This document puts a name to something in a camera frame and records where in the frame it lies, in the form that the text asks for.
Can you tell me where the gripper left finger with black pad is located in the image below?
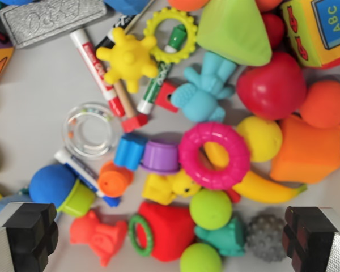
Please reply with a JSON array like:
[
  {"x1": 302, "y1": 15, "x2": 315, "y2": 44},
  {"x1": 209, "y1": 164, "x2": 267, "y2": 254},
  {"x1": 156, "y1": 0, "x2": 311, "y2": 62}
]
[{"x1": 0, "y1": 202, "x2": 60, "y2": 272}]

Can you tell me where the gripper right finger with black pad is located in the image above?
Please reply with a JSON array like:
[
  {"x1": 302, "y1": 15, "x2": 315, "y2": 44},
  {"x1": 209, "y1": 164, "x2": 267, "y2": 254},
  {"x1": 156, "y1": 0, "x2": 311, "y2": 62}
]
[{"x1": 282, "y1": 206, "x2": 340, "y2": 272}]

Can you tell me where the yellow knobby rubber toy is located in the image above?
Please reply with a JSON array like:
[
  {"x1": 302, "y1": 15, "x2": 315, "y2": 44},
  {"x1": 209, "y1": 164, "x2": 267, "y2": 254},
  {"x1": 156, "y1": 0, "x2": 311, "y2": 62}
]
[{"x1": 95, "y1": 27, "x2": 159, "y2": 94}]

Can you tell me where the white plastic bin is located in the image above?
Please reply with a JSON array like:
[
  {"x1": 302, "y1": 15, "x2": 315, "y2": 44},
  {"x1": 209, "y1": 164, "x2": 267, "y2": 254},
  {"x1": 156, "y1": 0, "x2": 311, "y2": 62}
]
[{"x1": 0, "y1": 0, "x2": 340, "y2": 272}]

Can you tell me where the grey knobby ball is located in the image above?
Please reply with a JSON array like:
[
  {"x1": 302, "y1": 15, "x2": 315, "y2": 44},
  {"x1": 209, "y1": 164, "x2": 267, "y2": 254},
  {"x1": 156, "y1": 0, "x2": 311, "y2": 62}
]
[{"x1": 245, "y1": 214, "x2": 288, "y2": 263}]

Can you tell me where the blue foam ball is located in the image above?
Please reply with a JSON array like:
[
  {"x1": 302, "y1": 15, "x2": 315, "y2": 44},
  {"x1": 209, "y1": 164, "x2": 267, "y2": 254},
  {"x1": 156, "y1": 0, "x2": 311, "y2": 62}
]
[
  {"x1": 28, "y1": 164, "x2": 77, "y2": 209},
  {"x1": 0, "y1": 0, "x2": 36, "y2": 6}
]

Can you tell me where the lime green stacking cup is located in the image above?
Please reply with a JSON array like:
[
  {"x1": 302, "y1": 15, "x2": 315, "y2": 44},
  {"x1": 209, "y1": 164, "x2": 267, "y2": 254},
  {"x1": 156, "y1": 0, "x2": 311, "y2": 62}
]
[{"x1": 56, "y1": 178, "x2": 96, "y2": 218}]

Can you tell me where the yellow toy banana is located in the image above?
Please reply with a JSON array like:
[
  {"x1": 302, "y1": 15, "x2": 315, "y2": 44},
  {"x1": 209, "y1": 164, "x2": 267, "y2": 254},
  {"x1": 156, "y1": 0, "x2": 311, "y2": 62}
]
[{"x1": 202, "y1": 141, "x2": 308, "y2": 204}]

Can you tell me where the coral rubber bear toy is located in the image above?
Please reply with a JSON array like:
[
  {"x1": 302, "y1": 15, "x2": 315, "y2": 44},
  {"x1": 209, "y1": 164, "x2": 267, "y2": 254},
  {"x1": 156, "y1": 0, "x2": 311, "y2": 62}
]
[{"x1": 69, "y1": 209, "x2": 128, "y2": 267}]

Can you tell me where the teal rubber animal toy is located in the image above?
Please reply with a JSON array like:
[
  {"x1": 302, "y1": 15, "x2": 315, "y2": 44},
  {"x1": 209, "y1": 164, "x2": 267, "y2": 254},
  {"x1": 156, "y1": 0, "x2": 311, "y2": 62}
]
[{"x1": 194, "y1": 216, "x2": 248, "y2": 257}]

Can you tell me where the blue dry erase marker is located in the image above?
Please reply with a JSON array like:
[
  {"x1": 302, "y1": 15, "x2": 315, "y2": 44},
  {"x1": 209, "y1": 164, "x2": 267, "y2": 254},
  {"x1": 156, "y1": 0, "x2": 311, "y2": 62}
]
[{"x1": 53, "y1": 148, "x2": 121, "y2": 207}]

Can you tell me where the orange soft cube block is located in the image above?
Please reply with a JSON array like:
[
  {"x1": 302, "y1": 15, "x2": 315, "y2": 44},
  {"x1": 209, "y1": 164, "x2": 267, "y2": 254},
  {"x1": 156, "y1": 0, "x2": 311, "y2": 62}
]
[{"x1": 270, "y1": 114, "x2": 340, "y2": 185}]

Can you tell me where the small red toy piece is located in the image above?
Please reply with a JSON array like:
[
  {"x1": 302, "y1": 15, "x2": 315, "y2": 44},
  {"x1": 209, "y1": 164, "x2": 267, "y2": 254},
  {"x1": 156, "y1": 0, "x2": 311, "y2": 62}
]
[{"x1": 225, "y1": 188, "x2": 241, "y2": 203}]

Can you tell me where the orange stacking cup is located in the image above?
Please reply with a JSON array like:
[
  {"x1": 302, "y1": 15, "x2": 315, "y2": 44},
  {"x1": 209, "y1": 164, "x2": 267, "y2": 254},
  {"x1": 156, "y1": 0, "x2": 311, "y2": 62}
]
[{"x1": 97, "y1": 160, "x2": 134, "y2": 198}]

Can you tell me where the green ball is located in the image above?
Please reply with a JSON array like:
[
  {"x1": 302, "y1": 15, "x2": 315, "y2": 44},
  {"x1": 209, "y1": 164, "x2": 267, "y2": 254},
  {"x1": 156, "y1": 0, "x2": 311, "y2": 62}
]
[
  {"x1": 189, "y1": 188, "x2": 233, "y2": 230},
  {"x1": 179, "y1": 243, "x2": 223, "y2": 272}
]

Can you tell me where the blue stacking cup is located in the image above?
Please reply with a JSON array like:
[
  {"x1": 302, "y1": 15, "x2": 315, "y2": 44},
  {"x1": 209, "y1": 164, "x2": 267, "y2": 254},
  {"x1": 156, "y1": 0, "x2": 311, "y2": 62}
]
[{"x1": 113, "y1": 133, "x2": 148, "y2": 172}]

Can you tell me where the red soft block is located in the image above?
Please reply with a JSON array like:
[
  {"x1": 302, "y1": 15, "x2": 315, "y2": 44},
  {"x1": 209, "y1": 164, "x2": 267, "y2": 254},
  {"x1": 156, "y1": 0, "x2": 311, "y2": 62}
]
[{"x1": 129, "y1": 201, "x2": 196, "y2": 262}]

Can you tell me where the yellow rubber duck toy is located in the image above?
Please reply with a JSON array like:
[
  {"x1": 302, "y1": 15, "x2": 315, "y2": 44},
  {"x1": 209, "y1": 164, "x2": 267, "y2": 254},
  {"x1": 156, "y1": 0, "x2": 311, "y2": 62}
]
[{"x1": 141, "y1": 169, "x2": 202, "y2": 205}]

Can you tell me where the purple stacking cup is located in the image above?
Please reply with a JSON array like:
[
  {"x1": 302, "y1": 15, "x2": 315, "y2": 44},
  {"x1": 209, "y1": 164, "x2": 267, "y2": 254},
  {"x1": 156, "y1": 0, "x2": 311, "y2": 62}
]
[{"x1": 138, "y1": 139, "x2": 181, "y2": 174}]

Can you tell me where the red toy apple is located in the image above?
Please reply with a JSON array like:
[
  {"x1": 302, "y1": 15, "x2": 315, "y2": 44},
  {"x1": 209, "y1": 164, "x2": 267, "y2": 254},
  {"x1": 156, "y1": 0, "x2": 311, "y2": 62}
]
[{"x1": 236, "y1": 52, "x2": 307, "y2": 121}]

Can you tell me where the red dry erase marker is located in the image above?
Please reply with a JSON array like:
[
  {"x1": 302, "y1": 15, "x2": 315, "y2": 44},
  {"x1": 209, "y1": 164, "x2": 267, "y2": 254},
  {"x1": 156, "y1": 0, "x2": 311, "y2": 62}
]
[{"x1": 69, "y1": 29, "x2": 126, "y2": 117}]

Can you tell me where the light blue rubber figure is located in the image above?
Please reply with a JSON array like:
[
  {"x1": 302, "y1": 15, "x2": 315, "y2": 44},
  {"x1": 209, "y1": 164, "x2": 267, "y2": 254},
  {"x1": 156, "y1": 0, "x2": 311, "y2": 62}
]
[{"x1": 169, "y1": 50, "x2": 237, "y2": 123}]

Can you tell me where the small red cube with hole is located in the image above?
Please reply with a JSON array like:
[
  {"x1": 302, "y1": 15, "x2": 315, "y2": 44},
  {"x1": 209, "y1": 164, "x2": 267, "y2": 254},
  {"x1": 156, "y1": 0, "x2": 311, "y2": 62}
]
[{"x1": 154, "y1": 80, "x2": 179, "y2": 114}]

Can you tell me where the green dry erase marker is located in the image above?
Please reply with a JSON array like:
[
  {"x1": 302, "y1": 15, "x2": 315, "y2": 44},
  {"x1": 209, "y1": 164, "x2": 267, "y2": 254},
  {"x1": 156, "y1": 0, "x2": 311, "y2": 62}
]
[{"x1": 136, "y1": 24, "x2": 188, "y2": 114}]

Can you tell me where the fabric cube with ABC print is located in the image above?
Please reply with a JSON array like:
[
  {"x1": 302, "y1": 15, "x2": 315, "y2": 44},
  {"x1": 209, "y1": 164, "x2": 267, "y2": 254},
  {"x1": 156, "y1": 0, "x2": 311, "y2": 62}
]
[{"x1": 279, "y1": 0, "x2": 340, "y2": 70}]

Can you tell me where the dark red ball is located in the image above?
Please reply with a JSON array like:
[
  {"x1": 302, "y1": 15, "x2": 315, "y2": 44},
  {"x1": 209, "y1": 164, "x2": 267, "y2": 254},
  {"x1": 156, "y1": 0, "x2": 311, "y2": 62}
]
[{"x1": 260, "y1": 12, "x2": 286, "y2": 50}]

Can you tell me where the silver foam block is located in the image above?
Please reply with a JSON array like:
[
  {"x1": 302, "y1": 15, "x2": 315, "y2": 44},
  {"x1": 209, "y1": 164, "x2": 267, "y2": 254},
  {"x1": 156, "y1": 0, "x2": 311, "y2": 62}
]
[{"x1": 0, "y1": 0, "x2": 108, "y2": 49}]

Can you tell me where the black dry erase marker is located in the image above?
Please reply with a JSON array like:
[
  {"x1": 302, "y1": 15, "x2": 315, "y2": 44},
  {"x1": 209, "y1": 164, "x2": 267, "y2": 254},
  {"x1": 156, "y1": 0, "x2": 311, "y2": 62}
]
[{"x1": 95, "y1": 14, "x2": 139, "y2": 50}]

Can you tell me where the green soft triangular block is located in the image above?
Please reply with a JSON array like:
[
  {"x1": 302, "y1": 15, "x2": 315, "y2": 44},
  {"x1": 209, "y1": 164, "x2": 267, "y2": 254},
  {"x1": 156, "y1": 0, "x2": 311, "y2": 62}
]
[{"x1": 196, "y1": 0, "x2": 273, "y2": 68}]

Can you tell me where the blue foam faceted block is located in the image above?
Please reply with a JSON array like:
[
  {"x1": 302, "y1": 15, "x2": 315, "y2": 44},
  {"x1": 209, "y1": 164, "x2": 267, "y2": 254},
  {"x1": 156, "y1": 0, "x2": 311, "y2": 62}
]
[{"x1": 103, "y1": 0, "x2": 156, "y2": 15}]

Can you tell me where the small green ring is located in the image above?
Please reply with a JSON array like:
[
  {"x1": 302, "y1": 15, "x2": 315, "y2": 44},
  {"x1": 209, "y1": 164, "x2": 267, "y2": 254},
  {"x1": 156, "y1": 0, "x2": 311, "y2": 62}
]
[{"x1": 128, "y1": 214, "x2": 154, "y2": 254}]

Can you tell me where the clear rattle ring with beads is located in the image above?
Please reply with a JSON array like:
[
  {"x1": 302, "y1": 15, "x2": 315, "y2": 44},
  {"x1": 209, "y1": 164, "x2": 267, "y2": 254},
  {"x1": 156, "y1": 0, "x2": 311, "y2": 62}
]
[{"x1": 62, "y1": 101, "x2": 122, "y2": 160}]

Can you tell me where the pink ribbed ring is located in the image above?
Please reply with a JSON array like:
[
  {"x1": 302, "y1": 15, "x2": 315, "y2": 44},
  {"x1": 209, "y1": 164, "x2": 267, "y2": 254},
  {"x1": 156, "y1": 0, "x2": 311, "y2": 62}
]
[{"x1": 177, "y1": 121, "x2": 252, "y2": 191}]

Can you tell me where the yellow-green bumpy teether ring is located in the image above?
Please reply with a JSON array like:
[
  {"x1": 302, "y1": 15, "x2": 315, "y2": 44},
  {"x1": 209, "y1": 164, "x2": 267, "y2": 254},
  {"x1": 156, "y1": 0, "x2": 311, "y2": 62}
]
[{"x1": 143, "y1": 7, "x2": 198, "y2": 63}]

